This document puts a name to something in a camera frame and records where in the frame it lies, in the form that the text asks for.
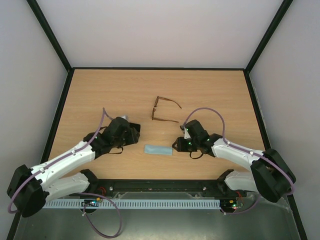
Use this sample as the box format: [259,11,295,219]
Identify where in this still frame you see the black glasses case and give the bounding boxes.
[129,122,141,138]

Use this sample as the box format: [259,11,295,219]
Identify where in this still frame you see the blue cleaning cloth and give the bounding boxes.
[144,144,173,156]

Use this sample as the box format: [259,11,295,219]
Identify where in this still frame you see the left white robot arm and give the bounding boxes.
[7,117,141,218]

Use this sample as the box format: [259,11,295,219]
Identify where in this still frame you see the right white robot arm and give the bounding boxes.
[172,120,296,203]

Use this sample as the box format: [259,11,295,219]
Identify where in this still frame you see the brown tortoiseshell sunglasses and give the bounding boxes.
[151,96,182,123]

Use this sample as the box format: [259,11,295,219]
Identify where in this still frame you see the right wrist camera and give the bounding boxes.
[180,125,191,140]

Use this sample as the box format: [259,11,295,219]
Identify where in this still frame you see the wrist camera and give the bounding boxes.
[180,125,191,140]
[121,115,129,121]

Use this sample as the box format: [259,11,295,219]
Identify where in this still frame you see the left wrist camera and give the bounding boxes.
[121,115,129,121]

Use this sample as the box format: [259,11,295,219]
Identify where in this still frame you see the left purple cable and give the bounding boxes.
[8,107,123,238]

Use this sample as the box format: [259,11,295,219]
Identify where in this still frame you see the purple cable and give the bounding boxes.
[182,107,295,216]
[8,107,123,238]

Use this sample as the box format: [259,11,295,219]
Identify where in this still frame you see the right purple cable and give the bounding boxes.
[182,107,295,216]

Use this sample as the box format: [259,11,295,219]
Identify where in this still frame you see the black aluminium frame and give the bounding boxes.
[4,0,309,240]

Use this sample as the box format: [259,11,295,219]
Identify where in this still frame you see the white slotted cable duct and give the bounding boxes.
[44,199,221,210]

